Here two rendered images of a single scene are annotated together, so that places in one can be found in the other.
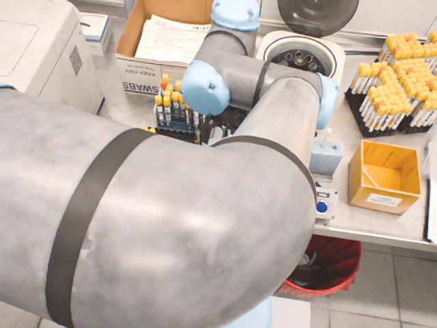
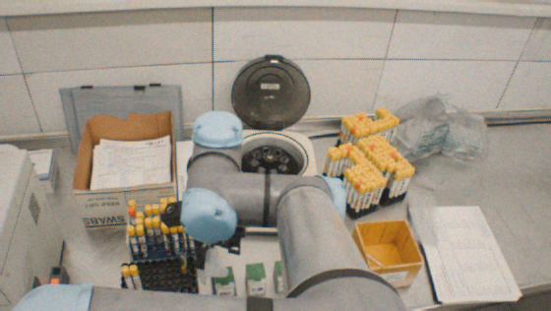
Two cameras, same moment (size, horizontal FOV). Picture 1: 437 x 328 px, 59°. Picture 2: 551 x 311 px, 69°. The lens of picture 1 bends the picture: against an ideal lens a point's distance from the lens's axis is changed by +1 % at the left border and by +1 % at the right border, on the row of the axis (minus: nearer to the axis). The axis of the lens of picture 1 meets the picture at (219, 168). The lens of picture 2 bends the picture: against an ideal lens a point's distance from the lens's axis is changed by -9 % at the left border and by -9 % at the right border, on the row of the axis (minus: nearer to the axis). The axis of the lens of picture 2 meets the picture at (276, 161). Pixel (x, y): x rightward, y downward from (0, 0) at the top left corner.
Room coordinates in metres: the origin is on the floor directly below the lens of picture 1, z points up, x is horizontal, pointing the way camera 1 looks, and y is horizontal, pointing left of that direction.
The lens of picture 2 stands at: (0.02, 0.08, 1.74)
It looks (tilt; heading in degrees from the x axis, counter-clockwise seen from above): 42 degrees down; 339
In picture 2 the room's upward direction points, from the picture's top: 6 degrees clockwise
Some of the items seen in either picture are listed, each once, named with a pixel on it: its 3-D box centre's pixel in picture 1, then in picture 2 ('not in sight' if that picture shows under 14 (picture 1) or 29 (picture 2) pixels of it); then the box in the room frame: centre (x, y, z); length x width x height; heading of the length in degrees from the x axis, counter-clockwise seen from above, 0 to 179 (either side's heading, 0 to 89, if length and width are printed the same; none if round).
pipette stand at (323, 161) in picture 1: (316, 158); not in sight; (0.54, -0.24, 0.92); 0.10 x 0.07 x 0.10; 87
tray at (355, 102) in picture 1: (369, 110); (349, 190); (0.75, -0.42, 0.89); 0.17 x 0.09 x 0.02; 12
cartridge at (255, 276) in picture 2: not in sight; (255, 279); (0.52, -0.09, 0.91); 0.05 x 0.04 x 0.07; 175
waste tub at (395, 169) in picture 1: (382, 178); (383, 255); (0.50, -0.39, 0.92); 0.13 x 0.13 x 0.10; 82
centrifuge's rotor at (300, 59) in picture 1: (297, 69); (269, 165); (0.81, -0.20, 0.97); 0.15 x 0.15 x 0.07
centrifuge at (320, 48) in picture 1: (294, 80); (269, 177); (0.80, -0.20, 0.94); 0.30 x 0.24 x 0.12; 166
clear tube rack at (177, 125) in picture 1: (195, 111); (171, 233); (0.68, 0.08, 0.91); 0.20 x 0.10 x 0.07; 85
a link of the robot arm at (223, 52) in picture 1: (223, 77); (222, 199); (0.42, 0.00, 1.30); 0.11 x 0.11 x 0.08; 73
